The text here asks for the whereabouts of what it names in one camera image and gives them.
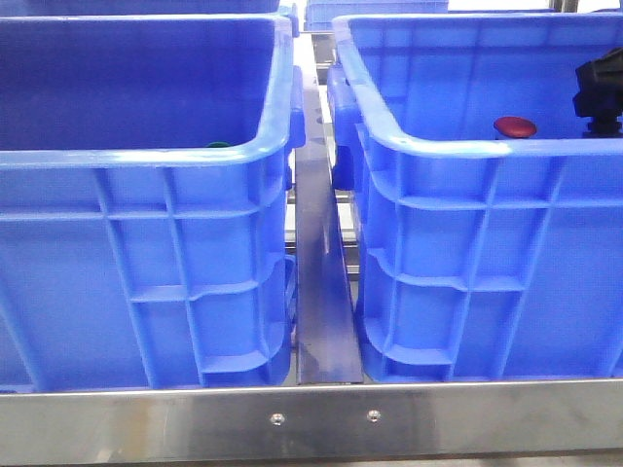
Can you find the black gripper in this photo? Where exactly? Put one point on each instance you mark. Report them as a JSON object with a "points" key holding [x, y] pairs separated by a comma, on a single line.
{"points": [[599, 96]]}

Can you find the red mushroom push button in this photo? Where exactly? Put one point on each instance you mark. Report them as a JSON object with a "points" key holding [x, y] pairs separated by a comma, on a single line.
{"points": [[513, 128]]}

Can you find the blue plastic bin right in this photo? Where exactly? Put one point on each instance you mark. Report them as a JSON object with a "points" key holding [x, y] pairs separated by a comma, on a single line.
{"points": [[480, 259]]}

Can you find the blue plastic bin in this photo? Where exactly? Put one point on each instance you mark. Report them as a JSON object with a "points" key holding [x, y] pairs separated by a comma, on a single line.
{"points": [[132, 256], [480, 259]]}

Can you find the far blue crate left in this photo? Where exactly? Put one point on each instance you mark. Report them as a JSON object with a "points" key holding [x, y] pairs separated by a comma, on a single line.
{"points": [[319, 14]]}

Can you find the green push button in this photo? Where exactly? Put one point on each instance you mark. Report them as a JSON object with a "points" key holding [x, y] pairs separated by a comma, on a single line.
{"points": [[218, 144]]}

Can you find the blue plastic bin left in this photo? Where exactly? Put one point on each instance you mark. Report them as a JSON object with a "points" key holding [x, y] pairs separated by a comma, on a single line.
{"points": [[132, 256]]}

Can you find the blue bin rear left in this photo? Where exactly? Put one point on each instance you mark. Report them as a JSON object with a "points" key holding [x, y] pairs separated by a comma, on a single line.
{"points": [[73, 8]]}

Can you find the steel shelf front rail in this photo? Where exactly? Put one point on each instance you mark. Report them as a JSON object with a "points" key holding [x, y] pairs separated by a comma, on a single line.
{"points": [[368, 421]]}

